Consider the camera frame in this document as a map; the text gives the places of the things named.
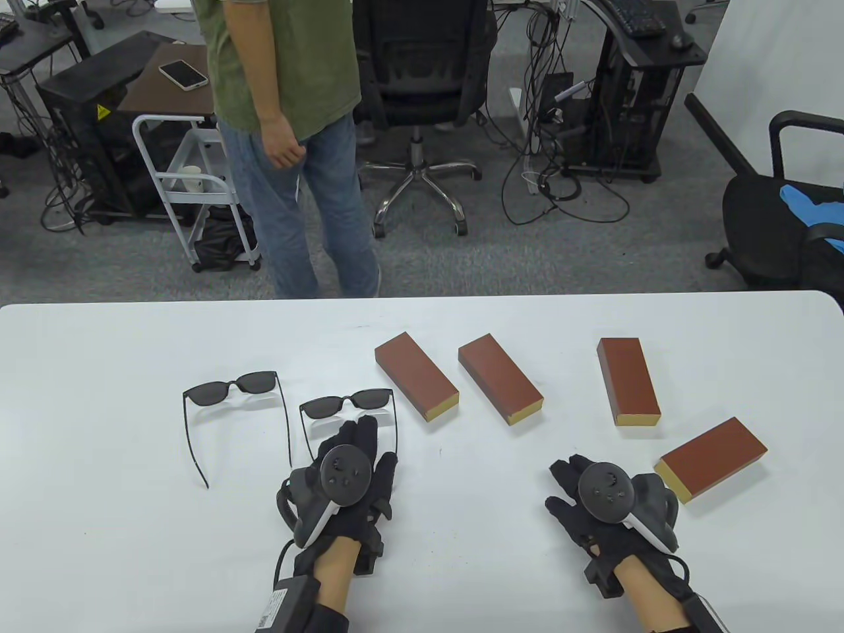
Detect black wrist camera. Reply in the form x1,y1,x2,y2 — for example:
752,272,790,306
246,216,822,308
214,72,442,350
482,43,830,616
584,557,624,599
356,534,386,578

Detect black computer case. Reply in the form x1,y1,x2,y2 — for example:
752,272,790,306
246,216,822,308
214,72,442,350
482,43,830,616
36,31,182,222

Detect black wrist battery pack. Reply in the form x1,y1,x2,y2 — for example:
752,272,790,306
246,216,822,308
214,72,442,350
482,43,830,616
256,575,320,633
686,593,729,633

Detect black computer stand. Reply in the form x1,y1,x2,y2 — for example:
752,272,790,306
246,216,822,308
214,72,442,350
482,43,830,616
566,0,709,184

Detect black mesh office chair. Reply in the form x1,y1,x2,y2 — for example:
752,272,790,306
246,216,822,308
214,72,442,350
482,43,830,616
355,0,500,239

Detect person's left hand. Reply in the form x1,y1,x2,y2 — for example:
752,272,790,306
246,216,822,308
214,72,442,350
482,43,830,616
293,414,400,576

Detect brown storage box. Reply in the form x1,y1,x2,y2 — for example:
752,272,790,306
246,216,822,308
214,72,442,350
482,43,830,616
654,417,769,506
458,333,545,427
375,332,460,423
597,338,662,427

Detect person's left forearm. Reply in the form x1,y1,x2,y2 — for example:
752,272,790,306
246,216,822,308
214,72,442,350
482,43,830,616
310,537,360,633

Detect person's right forearm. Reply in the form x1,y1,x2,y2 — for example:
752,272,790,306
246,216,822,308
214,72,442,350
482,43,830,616
617,557,693,633

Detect black keyboard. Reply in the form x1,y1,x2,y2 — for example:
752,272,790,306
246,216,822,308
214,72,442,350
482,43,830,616
601,0,668,38

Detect white rolling cart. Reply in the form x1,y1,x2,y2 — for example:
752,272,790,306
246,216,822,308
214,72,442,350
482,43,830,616
132,113,262,274

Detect white smartphone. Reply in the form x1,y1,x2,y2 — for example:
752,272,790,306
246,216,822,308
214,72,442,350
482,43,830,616
158,59,210,91

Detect black floor cables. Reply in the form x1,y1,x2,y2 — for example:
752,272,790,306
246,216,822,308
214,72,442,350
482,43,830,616
500,115,632,226

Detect grey VR controller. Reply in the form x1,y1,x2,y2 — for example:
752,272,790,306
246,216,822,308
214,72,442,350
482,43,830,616
276,445,373,549
578,462,680,551

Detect black fabric office chair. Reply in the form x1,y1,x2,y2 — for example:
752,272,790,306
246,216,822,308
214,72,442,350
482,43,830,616
704,111,844,292

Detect black desk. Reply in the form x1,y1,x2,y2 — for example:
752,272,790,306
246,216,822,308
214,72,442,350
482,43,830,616
0,13,78,73

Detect black bag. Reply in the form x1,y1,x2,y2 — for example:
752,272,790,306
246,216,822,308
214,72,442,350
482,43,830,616
193,204,261,271

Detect black cable bundle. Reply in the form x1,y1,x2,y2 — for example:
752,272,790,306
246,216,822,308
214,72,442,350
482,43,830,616
40,119,100,236

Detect black sunglasses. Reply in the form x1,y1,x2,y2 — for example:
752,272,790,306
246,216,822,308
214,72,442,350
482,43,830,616
299,388,399,470
183,371,293,489

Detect blue cloth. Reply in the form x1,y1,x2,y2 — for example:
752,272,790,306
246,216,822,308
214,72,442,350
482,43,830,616
780,185,844,255

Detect person's right hand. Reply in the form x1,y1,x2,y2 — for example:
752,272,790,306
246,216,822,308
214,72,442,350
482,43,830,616
545,454,690,592

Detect black floor box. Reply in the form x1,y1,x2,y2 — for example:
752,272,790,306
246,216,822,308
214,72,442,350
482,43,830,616
539,71,576,126

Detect white desk foot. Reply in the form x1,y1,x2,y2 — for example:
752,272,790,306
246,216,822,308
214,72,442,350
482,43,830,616
509,88,540,196

